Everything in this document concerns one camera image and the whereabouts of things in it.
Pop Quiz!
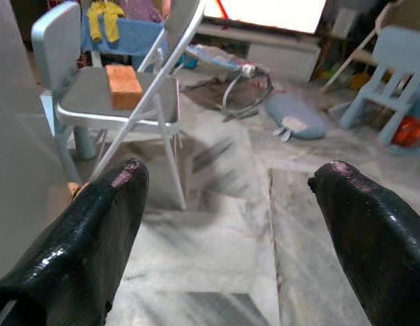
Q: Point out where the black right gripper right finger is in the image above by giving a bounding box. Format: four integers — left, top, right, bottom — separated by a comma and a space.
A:
307, 161, 420, 326

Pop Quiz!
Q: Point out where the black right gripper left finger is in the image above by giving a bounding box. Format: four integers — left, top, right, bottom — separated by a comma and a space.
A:
0, 158, 151, 326

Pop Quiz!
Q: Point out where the grey mini fridge door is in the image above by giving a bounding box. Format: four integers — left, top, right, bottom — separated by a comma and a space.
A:
0, 0, 75, 285

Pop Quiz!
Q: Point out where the orange brick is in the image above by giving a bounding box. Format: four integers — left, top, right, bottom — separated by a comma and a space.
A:
67, 181, 90, 200
105, 64, 144, 111

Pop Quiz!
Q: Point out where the orange toy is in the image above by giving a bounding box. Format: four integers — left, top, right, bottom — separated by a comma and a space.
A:
394, 116, 420, 147

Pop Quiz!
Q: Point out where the grey folding chair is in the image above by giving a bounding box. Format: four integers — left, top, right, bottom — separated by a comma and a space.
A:
56, 0, 210, 211

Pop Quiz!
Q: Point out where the blue oval floor cushion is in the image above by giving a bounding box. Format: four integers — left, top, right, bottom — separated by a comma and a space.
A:
265, 93, 330, 141

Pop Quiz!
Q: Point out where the light blue child chair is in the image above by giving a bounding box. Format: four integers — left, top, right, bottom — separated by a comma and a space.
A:
339, 26, 420, 147
31, 1, 97, 186

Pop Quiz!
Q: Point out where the blue table cloth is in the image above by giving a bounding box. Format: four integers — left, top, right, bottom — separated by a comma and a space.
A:
80, 13, 170, 71

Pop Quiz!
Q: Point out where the white low cabinet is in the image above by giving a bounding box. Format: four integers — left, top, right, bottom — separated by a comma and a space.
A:
195, 22, 323, 83

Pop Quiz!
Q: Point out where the yellow garment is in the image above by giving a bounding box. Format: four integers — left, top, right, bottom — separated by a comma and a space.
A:
86, 1, 126, 44

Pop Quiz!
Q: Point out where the grey baby bouncer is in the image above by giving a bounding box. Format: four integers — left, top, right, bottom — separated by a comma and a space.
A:
178, 43, 275, 122

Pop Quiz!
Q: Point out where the purple patterned cloth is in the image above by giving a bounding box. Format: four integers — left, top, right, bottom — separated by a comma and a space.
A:
118, 0, 163, 24

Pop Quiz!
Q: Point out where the bright white panel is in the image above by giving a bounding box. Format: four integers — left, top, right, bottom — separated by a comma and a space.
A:
202, 0, 328, 35

